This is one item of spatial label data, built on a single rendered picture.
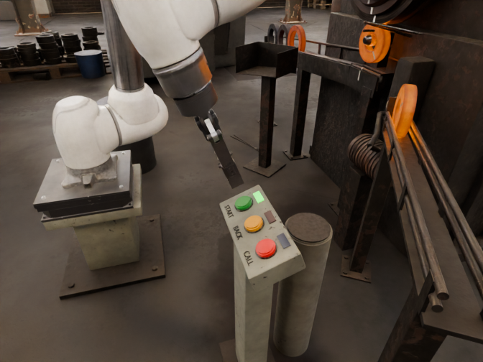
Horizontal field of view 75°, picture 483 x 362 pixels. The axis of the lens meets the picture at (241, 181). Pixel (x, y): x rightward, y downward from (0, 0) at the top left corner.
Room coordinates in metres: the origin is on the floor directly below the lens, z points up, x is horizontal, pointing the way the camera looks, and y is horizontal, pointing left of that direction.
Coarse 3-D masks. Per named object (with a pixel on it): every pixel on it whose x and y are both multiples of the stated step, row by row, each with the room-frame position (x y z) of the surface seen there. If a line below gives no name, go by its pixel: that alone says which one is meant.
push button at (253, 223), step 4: (252, 216) 0.53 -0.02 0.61; (256, 216) 0.52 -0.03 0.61; (248, 220) 0.52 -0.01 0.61; (252, 220) 0.51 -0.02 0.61; (256, 220) 0.51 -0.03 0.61; (260, 220) 0.51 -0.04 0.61; (244, 224) 0.51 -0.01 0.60; (248, 224) 0.51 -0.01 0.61; (252, 224) 0.50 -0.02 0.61; (256, 224) 0.50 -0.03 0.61; (260, 224) 0.50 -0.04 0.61; (248, 228) 0.50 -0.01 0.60; (252, 228) 0.49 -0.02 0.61; (256, 228) 0.49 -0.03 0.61
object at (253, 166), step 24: (240, 48) 1.79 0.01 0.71; (264, 48) 1.89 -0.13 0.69; (288, 48) 1.79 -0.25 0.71; (240, 72) 1.78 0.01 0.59; (264, 72) 1.73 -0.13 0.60; (288, 72) 1.69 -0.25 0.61; (264, 96) 1.72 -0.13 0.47; (264, 120) 1.72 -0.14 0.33; (264, 144) 1.71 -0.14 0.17; (264, 168) 1.71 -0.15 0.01
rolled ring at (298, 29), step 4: (292, 28) 2.09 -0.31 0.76; (296, 28) 2.04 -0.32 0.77; (300, 28) 2.02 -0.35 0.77; (292, 32) 2.09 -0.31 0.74; (300, 32) 1.99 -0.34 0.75; (304, 32) 2.00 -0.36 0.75; (288, 36) 2.13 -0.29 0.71; (292, 36) 2.11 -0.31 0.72; (300, 36) 1.98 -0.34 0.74; (304, 36) 1.99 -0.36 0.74; (288, 40) 2.13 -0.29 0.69; (292, 40) 2.12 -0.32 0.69; (300, 40) 1.97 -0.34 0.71; (304, 40) 1.98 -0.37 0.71; (288, 44) 2.12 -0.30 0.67; (292, 44) 2.11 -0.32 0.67; (300, 44) 1.97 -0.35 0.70; (304, 44) 1.98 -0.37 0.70; (300, 48) 1.97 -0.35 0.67; (304, 48) 1.98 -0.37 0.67
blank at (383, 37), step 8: (368, 24) 1.40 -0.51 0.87; (368, 32) 1.39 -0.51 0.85; (376, 32) 1.35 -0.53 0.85; (384, 32) 1.31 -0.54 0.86; (360, 40) 1.43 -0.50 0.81; (384, 40) 1.30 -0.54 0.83; (360, 48) 1.42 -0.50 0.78; (368, 48) 1.39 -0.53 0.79; (376, 48) 1.33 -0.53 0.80; (384, 48) 1.30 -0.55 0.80; (368, 56) 1.36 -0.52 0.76; (376, 56) 1.32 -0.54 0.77; (384, 56) 1.31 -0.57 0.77
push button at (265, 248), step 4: (264, 240) 0.45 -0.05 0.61; (268, 240) 0.45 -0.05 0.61; (260, 244) 0.45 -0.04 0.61; (264, 244) 0.44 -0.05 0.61; (268, 244) 0.44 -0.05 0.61; (272, 244) 0.44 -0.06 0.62; (256, 248) 0.44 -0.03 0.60; (260, 248) 0.44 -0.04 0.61; (264, 248) 0.43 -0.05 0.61; (268, 248) 0.43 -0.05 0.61; (272, 248) 0.43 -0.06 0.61; (260, 252) 0.43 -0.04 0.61; (264, 252) 0.42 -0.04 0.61; (268, 252) 0.42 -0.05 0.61; (272, 252) 0.42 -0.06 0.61; (264, 256) 0.42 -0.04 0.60
